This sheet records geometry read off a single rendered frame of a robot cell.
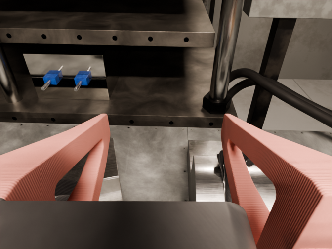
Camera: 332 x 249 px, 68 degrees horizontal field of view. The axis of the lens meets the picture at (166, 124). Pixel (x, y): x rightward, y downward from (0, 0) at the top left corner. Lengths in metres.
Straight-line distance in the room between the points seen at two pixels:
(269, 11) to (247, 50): 1.95
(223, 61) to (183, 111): 0.22
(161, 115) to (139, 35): 0.27
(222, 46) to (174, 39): 0.16
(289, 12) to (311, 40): 2.14
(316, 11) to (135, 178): 0.76
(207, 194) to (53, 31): 0.70
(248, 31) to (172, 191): 2.35
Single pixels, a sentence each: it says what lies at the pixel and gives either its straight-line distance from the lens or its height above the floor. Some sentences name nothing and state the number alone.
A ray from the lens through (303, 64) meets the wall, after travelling 3.16.
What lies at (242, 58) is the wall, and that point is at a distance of 2.88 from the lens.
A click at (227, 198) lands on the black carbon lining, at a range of 0.45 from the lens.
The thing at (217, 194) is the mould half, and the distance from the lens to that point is 0.45.
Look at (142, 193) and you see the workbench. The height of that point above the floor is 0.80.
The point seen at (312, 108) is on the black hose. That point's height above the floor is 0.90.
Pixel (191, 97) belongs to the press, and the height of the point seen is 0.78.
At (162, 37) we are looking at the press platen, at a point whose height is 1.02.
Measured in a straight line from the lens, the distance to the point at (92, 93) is 0.95.
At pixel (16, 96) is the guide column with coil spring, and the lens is 1.05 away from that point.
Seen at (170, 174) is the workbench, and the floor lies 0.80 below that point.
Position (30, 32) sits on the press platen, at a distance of 0.95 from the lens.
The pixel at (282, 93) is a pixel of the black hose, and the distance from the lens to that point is 0.79.
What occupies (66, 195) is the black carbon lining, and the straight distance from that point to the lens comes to 0.54.
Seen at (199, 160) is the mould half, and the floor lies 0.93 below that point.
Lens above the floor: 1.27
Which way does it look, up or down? 37 degrees down
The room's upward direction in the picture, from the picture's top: 1 degrees clockwise
